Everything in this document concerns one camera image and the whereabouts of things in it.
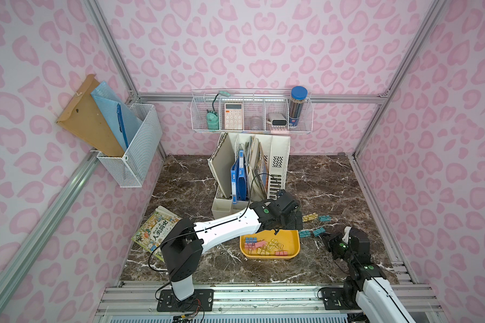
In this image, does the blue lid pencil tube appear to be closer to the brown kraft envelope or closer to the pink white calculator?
the pink white calculator

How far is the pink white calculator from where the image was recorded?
3.18 ft

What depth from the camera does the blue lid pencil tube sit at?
Result: 2.79ft

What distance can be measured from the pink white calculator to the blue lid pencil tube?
242mm

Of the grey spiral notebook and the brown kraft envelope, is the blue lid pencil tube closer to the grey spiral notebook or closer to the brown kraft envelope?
the grey spiral notebook
